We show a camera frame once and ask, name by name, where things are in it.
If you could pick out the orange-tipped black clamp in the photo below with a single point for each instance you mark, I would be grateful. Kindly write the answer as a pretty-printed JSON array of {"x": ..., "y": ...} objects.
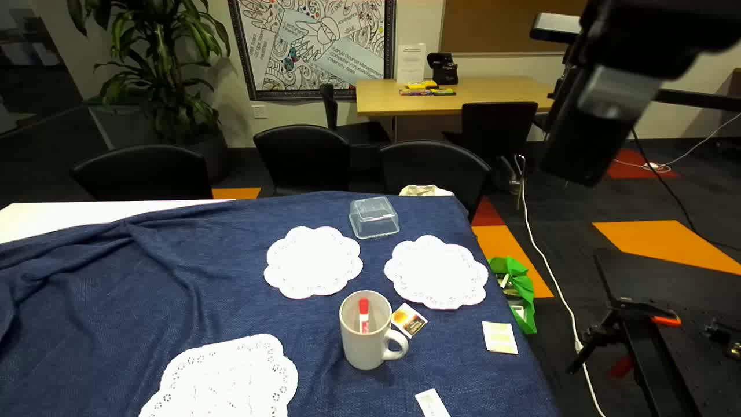
[{"x": 640, "y": 314}]

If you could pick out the white ceramic mug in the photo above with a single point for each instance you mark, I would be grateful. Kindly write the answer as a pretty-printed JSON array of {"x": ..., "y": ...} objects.
[{"x": 369, "y": 344}]

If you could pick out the brown cork pinboard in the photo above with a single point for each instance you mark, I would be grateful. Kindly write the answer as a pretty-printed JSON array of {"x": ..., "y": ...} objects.
[{"x": 494, "y": 23}]

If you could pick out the black desk device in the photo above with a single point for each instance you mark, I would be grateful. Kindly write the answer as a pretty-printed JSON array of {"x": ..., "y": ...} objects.
[{"x": 443, "y": 67}]

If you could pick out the green plastic bag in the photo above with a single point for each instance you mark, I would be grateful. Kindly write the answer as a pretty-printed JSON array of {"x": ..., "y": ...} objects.
[{"x": 518, "y": 281}]

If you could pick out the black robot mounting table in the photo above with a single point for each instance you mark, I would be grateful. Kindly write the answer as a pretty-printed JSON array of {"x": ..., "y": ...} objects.
[{"x": 679, "y": 371}]

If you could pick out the white-topped camera on stand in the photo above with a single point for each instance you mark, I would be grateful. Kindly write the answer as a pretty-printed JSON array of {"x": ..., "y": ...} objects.
[{"x": 553, "y": 26}]

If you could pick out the red and white marker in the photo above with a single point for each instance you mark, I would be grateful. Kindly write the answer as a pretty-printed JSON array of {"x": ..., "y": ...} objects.
[{"x": 363, "y": 314}]

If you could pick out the clear plastic container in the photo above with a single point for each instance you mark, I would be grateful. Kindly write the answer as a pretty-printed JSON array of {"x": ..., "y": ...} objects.
[{"x": 372, "y": 216}]

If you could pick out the white flat object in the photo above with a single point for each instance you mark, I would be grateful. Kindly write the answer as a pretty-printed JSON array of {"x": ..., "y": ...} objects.
[{"x": 424, "y": 190}]

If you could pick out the dark blue table cloth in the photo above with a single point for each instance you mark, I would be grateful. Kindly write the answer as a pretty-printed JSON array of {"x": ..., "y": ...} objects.
[{"x": 115, "y": 309}]

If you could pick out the yellow items on desk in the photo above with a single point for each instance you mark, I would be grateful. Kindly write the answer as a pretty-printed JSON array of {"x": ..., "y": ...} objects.
[{"x": 426, "y": 88}]

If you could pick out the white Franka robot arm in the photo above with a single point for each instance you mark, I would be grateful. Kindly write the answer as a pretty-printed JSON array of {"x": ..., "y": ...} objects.
[{"x": 616, "y": 48}]

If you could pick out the black office chair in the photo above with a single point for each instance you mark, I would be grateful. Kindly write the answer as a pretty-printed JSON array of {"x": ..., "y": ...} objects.
[
  {"x": 499, "y": 131},
  {"x": 433, "y": 174},
  {"x": 302, "y": 159},
  {"x": 145, "y": 173}
]

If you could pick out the small colourful printed packet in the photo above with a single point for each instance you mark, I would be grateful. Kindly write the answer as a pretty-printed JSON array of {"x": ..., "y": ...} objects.
[{"x": 407, "y": 318}]

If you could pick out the white narrow paper sachet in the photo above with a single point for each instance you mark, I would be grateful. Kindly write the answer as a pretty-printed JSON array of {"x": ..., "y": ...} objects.
[{"x": 431, "y": 403}]

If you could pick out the light wooden desk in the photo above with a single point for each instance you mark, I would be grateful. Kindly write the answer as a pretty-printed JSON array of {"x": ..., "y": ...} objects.
[{"x": 464, "y": 95}]

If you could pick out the cream square paper sachet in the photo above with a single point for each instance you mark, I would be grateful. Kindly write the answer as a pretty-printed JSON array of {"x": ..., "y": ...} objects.
[{"x": 500, "y": 337}]

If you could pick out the large green potted plant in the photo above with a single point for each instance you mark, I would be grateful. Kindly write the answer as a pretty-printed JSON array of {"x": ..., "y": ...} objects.
[{"x": 158, "y": 71}]

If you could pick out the framed drawn whiteboard poster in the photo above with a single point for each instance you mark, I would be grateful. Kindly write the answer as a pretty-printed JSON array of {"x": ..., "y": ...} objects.
[{"x": 312, "y": 42}]

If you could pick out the white paper doily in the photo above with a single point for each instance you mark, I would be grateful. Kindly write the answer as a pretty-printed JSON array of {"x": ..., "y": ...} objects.
[
  {"x": 435, "y": 272},
  {"x": 312, "y": 262},
  {"x": 223, "y": 379}
]

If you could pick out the white paper sheet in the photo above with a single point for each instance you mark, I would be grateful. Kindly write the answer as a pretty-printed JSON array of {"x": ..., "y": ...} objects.
[{"x": 411, "y": 60}]

